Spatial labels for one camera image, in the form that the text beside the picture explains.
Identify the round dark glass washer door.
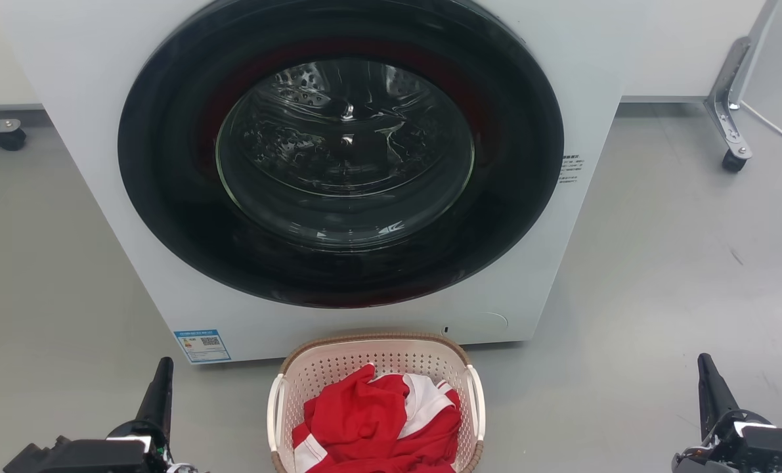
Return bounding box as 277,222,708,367
118,0,565,309

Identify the blue white energy label sticker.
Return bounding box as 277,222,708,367
173,328,232,364

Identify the thin white floor cable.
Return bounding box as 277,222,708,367
739,99,782,158

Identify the red and white garment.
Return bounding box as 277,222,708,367
291,363,462,473

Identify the grey metal stand leg with caster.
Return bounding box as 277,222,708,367
704,0,780,173

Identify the white front-load washing machine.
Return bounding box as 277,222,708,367
0,0,636,365

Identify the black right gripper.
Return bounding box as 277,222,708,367
672,353,773,473

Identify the beige perforated plastic laundry basket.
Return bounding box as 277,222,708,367
266,332,487,473

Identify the small printed text washer label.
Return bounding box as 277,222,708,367
559,154,586,185

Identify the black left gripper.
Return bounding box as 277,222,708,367
105,357,198,473

